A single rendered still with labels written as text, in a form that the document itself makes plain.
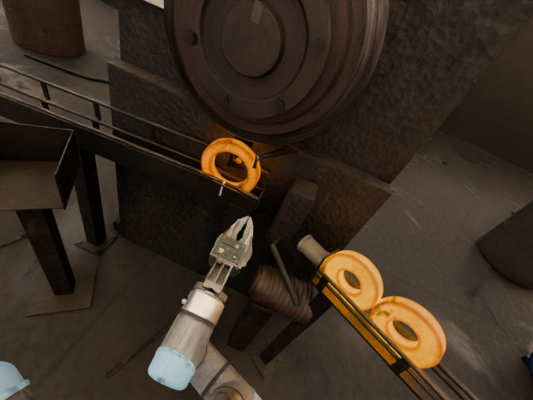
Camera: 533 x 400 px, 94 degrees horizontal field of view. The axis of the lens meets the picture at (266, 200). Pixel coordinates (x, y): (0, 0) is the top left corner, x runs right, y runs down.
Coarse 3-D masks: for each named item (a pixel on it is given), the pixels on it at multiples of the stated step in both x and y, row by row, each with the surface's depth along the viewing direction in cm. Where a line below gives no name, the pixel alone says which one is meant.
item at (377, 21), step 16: (368, 0) 44; (384, 0) 43; (368, 16) 45; (384, 16) 45; (368, 32) 46; (384, 32) 46; (176, 48) 58; (368, 48) 48; (176, 64) 60; (368, 64) 49; (352, 80) 52; (368, 80) 51; (192, 96) 64; (352, 96) 53; (208, 112) 65; (336, 112) 56; (224, 128) 66; (240, 128) 65; (304, 128) 60; (320, 128) 59
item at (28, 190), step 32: (0, 128) 65; (32, 128) 67; (0, 160) 71; (32, 160) 74; (64, 160) 64; (0, 192) 64; (32, 192) 66; (64, 192) 65; (32, 224) 74; (64, 256) 92; (64, 288) 100
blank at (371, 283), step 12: (348, 252) 65; (336, 264) 67; (348, 264) 64; (360, 264) 61; (372, 264) 62; (336, 276) 68; (360, 276) 62; (372, 276) 60; (348, 288) 68; (372, 288) 60; (360, 300) 64; (372, 300) 61
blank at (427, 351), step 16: (384, 304) 59; (400, 304) 56; (416, 304) 56; (384, 320) 60; (400, 320) 57; (416, 320) 54; (432, 320) 53; (400, 336) 61; (432, 336) 52; (416, 352) 55; (432, 352) 53
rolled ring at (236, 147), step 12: (216, 144) 72; (228, 144) 71; (240, 144) 71; (204, 156) 75; (240, 156) 72; (252, 156) 72; (204, 168) 78; (216, 168) 80; (252, 168) 73; (252, 180) 76
